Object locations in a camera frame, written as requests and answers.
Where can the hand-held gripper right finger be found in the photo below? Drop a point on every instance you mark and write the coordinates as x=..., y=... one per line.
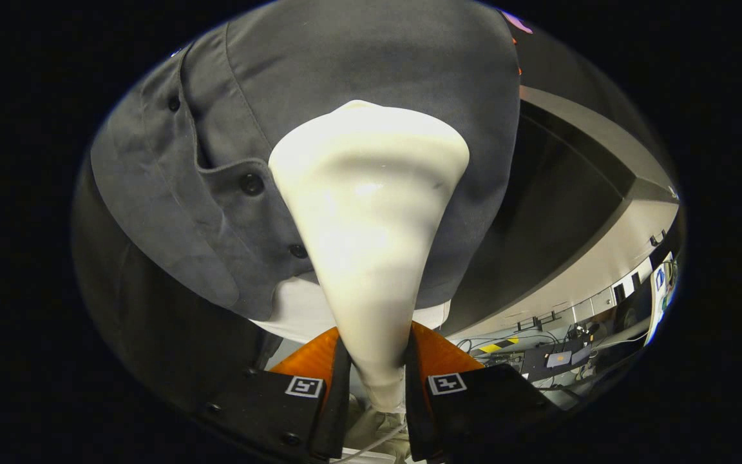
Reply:
x=417, y=419

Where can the white garment steamer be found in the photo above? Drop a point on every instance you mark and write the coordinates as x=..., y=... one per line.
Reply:
x=371, y=225

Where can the grey button shirt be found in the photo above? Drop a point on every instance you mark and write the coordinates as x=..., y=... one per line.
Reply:
x=345, y=64

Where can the white mannequin torso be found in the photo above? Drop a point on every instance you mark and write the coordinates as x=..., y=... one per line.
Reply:
x=294, y=316

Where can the small blue item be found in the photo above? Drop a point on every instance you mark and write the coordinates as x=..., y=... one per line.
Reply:
x=659, y=278

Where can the yellow black hazard tape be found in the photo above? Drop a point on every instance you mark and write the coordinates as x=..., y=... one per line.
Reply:
x=500, y=345

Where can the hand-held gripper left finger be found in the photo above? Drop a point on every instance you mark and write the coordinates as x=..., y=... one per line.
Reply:
x=339, y=419

